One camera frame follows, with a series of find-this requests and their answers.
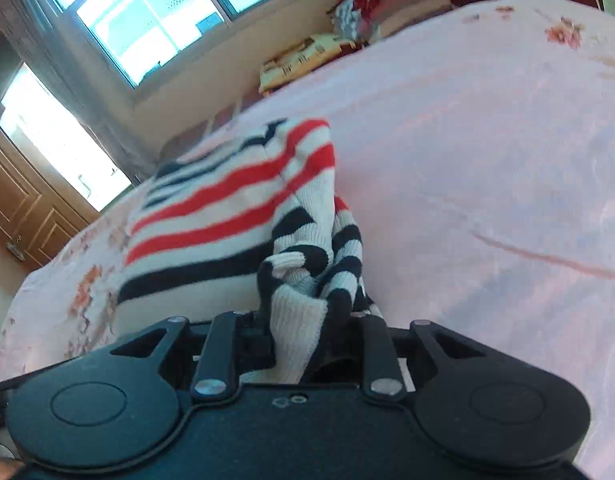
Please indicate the person's left hand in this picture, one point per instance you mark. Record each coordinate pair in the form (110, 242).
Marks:
(9, 468)

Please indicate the grey left curtain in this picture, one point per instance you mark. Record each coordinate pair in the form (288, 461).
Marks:
(34, 35)

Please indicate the striped pillow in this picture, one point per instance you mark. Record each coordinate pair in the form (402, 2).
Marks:
(370, 21)

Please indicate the striped bed sheet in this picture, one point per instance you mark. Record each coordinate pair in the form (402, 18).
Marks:
(187, 139)

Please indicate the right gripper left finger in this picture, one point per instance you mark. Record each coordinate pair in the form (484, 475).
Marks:
(233, 344)

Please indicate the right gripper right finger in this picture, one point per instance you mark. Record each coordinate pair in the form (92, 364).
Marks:
(360, 353)

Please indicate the yellow red folded blanket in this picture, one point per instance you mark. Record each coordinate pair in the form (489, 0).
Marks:
(304, 58)

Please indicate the striped knit sweater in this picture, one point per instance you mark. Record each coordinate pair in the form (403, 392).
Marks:
(255, 224)

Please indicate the pink floral bedspread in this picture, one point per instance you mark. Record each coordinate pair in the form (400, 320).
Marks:
(476, 152)

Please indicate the brown wooden door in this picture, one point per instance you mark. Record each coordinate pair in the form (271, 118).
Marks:
(39, 211)

